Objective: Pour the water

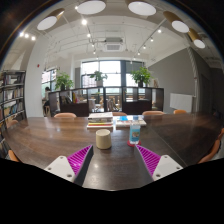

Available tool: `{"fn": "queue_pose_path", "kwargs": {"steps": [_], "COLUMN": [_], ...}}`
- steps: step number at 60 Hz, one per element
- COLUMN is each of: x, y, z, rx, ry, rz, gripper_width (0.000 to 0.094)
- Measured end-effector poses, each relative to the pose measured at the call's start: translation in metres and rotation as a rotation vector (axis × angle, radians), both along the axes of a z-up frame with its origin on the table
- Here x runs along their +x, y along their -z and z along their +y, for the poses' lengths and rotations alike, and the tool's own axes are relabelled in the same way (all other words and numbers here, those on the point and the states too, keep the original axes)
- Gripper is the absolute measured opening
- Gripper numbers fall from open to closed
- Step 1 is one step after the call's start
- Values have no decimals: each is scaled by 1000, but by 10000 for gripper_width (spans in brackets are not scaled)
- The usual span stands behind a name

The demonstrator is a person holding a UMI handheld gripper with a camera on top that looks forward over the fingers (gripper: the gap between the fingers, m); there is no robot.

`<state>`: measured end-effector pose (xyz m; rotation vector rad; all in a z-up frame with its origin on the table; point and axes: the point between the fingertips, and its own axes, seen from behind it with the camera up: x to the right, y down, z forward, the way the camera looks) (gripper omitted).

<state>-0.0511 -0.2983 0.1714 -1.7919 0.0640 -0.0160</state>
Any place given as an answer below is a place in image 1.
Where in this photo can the ceiling lights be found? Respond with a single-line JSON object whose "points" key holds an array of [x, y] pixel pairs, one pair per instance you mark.
{"points": [[141, 8]]}

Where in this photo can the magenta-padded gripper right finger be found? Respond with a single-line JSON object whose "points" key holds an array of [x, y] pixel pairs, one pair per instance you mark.
{"points": [[166, 166]]}

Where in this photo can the orange chairs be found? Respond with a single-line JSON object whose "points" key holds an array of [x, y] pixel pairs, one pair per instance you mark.
{"points": [[65, 115]]}

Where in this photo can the large potted plant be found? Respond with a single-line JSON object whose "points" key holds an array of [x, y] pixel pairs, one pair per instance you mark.
{"points": [[141, 75]]}

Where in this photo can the small potted plant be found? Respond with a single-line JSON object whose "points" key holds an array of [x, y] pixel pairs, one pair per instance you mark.
{"points": [[98, 76]]}

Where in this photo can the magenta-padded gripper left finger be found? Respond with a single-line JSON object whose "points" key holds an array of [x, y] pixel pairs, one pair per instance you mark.
{"points": [[60, 168]]}

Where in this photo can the dark low shelf unit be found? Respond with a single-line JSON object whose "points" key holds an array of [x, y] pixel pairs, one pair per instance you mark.
{"points": [[76, 108]]}

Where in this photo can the ceiling air conditioner unit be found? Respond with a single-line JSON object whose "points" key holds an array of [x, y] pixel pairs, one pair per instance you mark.
{"points": [[113, 44]]}

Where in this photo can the flat books with blue cover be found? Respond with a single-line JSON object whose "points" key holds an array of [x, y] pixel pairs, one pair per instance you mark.
{"points": [[124, 122]]}

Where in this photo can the tall stack of books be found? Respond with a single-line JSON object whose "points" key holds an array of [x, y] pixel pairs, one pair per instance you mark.
{"points": [[100, 120]]}

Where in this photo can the flat round red coaster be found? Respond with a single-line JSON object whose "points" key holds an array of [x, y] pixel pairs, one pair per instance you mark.
{"points": [[130, 144]]}

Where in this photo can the tall bookshelf with books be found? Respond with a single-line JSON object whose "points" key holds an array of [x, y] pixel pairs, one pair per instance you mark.
{"points": [[11, 100]]}

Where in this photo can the cream ceramic cup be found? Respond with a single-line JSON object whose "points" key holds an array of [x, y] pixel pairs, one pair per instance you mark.
{"points": [[103, 140]]}

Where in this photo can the clear water bottle blue cap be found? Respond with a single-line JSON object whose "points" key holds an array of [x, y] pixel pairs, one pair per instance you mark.
{"points": [[135, 133]]}

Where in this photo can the bushy potted plant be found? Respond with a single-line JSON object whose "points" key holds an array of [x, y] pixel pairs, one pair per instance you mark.
{"points": [[64, 81]]}

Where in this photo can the white wall panel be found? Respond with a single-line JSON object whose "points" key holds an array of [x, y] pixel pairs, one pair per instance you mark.
{"points": [[181, 102]]}

